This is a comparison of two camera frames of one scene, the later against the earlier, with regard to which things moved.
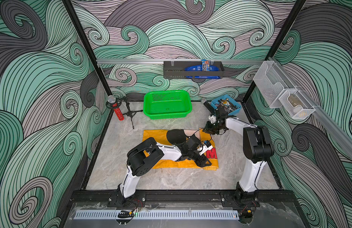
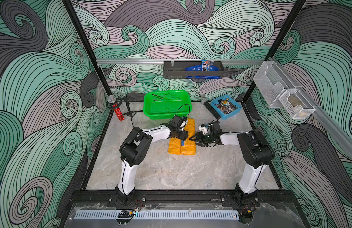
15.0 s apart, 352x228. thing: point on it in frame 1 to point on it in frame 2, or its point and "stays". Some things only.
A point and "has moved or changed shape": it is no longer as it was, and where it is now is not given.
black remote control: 210,108 stays
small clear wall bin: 295,104 stays
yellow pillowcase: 160,136 has moved or changed shape
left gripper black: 201,161 to 184,135
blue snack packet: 205,66 stays
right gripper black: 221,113 to 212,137
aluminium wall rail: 179,61 stays
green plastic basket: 167,104 stays
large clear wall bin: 271,81 stays
